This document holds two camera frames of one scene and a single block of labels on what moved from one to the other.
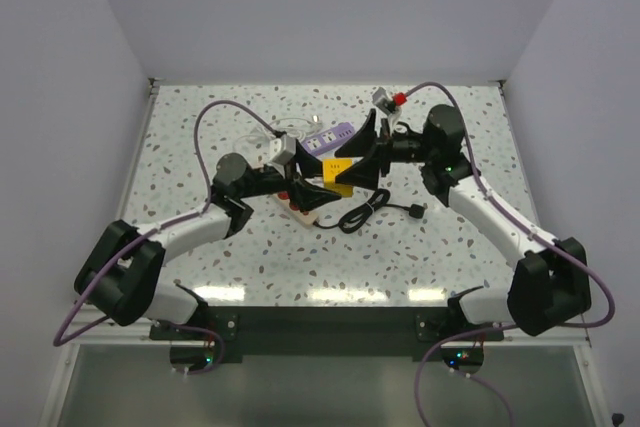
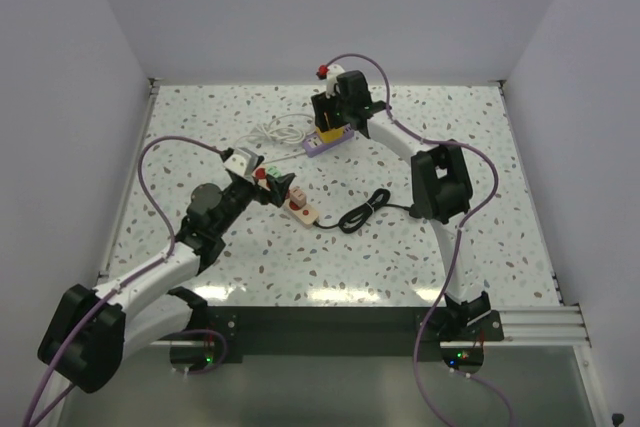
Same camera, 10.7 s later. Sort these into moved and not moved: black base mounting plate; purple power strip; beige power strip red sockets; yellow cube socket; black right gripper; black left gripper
Moved: black right gripper; yellow cube socket; black left gripper
Not moved: black base mounting plate; purple power strip; beige power strip red sockets
